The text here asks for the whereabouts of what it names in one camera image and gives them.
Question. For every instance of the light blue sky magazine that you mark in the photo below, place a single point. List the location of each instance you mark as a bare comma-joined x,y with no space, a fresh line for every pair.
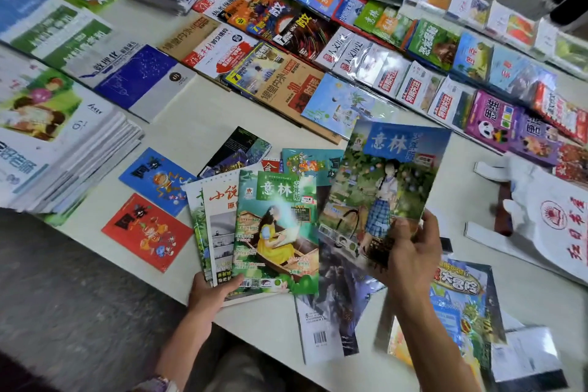
344,104

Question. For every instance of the orange brown magazine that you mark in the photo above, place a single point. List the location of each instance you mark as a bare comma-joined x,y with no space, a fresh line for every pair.
294,88

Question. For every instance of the row of green blue magazines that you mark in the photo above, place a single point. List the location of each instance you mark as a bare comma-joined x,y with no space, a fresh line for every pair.
436,45

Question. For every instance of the person's grey trousers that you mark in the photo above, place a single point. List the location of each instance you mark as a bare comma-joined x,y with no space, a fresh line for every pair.
257,373

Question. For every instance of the red patterned magazine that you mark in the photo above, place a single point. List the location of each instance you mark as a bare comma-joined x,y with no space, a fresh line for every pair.
572,164
562,114

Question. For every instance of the tan cover magazine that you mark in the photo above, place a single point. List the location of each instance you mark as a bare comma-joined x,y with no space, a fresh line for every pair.
188,35

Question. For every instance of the person's right hand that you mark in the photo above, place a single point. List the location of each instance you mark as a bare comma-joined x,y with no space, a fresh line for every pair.
411,263

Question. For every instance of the person's left hand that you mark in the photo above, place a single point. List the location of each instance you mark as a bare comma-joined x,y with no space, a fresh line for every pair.
206,300

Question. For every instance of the blue starry cover book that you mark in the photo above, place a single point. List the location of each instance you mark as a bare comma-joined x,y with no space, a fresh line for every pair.
138,79

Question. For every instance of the white magazine red brush print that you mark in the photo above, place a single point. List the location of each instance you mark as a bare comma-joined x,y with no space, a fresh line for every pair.
220,51

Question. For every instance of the person's right forearm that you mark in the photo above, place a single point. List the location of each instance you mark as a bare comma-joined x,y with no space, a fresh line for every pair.
432,345

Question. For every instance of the row of white red wrapped magazines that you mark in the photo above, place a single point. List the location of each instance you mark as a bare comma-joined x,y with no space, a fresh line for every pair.
390,74

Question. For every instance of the purple panda magazine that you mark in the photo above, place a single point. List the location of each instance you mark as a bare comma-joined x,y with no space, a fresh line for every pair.
491,123

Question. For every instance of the small blue cartoon booklet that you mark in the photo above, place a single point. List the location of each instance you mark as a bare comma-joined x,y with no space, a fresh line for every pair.
158,180

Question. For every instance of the dark purple magazine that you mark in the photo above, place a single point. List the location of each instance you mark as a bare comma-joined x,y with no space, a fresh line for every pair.
236,150

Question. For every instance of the blue yellow adventure magazine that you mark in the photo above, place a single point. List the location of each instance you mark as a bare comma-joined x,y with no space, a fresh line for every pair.
459,304

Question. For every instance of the red corner magazine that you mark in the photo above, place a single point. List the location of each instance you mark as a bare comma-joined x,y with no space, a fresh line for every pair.
271,165

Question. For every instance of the white magazine with green edge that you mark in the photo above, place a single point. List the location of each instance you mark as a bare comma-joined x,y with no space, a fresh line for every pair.
196,221

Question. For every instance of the row of white picture booklets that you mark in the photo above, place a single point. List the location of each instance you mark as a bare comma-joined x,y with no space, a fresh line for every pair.
505,19

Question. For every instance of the small red cartoon booklet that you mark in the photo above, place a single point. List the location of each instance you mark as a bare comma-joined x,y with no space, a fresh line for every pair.
147,233

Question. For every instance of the white green cover book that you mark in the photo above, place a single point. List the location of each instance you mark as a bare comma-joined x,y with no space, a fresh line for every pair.
59,35

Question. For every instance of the magazine with plaid skirt girl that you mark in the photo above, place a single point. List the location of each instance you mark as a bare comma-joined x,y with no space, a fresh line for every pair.
386,176

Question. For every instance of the white plastic bag red print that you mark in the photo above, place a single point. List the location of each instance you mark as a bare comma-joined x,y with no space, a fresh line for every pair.
546,221

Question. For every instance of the green magazine yellow dress girl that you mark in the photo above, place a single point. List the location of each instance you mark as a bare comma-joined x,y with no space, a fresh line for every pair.
275,231

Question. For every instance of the white magazine with red title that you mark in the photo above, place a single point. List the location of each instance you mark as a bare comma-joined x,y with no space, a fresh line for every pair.
220,221

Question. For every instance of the blue yellow photo magazine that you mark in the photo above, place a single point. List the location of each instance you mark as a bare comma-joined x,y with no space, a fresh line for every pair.
252,68

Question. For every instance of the wristwatch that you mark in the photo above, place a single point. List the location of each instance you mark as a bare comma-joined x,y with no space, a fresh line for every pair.
157,385

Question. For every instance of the orange fiery magazine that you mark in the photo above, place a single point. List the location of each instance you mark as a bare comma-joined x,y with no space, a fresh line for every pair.
246,8

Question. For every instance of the person's left forearm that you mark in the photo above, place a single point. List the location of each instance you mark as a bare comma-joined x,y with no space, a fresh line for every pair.
183,350

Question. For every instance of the purple animal magazine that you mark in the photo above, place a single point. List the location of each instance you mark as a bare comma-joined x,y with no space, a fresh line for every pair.
535,141

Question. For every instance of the person's left thumb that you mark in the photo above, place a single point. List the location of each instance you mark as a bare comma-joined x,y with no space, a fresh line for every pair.
231,283

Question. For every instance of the white book with blue script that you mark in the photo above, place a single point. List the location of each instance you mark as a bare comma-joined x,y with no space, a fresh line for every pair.
103,63

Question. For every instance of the person's right thumb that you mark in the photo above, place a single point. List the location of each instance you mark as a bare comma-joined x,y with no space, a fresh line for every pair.
401,233

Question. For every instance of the dark magazine in plastic wrap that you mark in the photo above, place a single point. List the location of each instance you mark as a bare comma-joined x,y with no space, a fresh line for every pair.
340,302

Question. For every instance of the teal cartoon magazine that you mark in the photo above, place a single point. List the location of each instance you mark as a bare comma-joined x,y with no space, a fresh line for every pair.
307,164

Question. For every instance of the white blue cover book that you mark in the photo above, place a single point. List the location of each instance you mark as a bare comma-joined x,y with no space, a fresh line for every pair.
23,6

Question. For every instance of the stack of white illustrated magazines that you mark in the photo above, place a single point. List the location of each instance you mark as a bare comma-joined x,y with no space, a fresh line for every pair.
50,130

